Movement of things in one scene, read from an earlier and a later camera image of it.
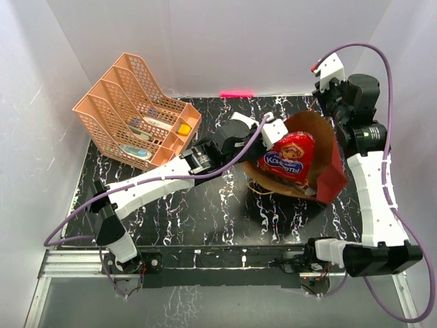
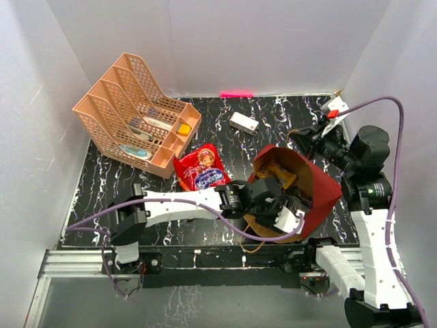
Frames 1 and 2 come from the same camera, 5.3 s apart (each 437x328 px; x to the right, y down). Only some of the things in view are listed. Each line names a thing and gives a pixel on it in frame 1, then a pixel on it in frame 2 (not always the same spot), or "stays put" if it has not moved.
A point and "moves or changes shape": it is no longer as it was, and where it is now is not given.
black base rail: [236, 265] stays put
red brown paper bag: [329, 170] moves or changes shape
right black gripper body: [330, 99] to [330, 146]
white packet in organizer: [158, 122] stays put
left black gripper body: [256, 150] to [266, 214]
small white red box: [248, 120] stays put
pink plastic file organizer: [126, 117] stays put
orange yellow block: [184, 129] stays put
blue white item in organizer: [139, 152] stays put
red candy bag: [290, 158] moves or changes shape
